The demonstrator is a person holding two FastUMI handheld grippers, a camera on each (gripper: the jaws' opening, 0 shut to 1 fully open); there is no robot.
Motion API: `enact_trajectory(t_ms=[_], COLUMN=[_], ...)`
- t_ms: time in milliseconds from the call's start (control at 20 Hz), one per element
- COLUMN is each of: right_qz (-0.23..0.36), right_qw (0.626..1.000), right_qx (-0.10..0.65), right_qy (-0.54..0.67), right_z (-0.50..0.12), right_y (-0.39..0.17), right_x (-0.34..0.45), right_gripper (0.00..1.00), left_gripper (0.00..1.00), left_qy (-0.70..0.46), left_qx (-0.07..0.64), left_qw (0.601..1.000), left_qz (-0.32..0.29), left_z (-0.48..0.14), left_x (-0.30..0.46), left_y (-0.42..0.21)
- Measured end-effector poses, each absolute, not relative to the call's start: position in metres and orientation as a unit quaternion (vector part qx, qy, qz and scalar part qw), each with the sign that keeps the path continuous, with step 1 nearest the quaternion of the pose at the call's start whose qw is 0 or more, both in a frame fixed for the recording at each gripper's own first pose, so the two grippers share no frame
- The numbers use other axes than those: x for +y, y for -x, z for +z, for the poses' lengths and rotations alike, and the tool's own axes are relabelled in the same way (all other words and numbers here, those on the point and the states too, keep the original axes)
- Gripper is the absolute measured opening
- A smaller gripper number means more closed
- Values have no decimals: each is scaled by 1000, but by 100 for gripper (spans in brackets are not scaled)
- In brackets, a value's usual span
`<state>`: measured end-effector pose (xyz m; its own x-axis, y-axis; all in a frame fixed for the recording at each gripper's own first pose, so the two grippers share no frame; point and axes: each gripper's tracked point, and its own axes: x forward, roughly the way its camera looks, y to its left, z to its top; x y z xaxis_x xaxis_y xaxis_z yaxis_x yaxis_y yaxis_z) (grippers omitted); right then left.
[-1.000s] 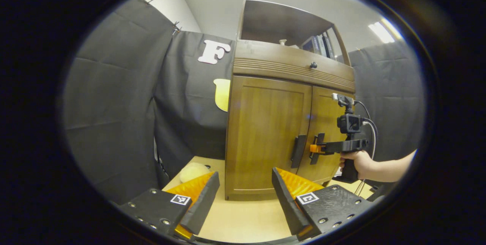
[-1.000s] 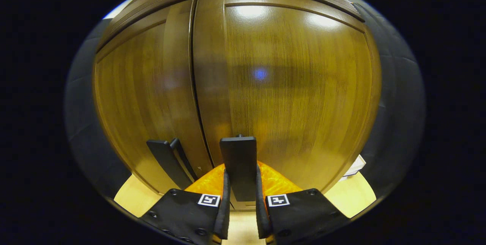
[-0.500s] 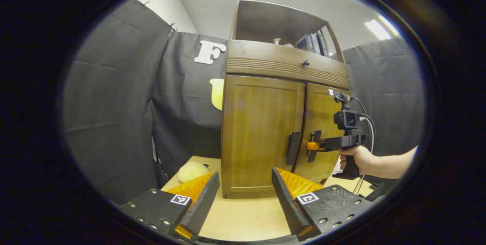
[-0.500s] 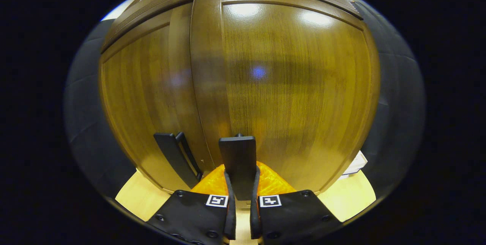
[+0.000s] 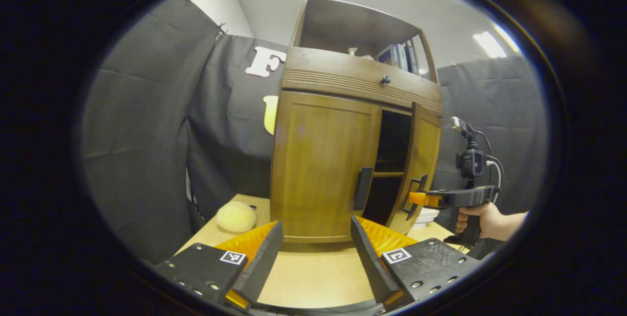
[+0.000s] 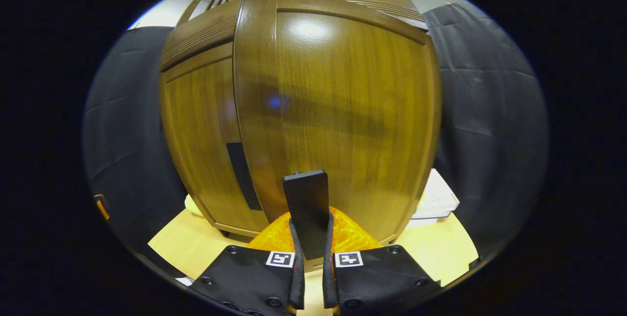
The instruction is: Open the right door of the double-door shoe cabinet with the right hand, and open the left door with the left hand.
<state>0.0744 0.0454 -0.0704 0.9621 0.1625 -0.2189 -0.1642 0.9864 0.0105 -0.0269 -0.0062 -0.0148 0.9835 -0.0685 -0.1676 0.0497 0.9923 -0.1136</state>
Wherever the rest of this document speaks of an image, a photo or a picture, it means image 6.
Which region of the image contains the black backdrop cloth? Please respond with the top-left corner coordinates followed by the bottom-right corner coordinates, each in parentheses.
top-left (83, 2), bottom-right (549, 260)

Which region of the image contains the black door handle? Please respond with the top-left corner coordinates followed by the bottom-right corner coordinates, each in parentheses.
top-left (226, 142), bottom-right (263, 211)
top-left (283, 170), bottom-right (330, 260)

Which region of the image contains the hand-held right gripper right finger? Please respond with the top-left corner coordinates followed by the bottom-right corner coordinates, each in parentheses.
top-left (322, 207), bottom-right (441, 316)

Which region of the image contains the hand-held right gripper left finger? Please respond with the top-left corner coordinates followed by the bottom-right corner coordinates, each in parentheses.
top-left (189, 208), bottom-right (305, 316)

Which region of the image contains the wooden cabinet door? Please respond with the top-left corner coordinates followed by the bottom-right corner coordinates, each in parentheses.
top-left (233, 0), bottom-right (441, 245)
top-left (161, 44), bottom-right (270, 238)

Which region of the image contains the cream plush toy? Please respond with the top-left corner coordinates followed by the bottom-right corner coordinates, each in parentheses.
top-left (184, 194), bottom-right (204, 218)

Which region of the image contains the wooden double-door shoe cabinet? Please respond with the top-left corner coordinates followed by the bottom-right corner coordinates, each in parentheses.
top-left (159, 0), bottom-right (441, 248)

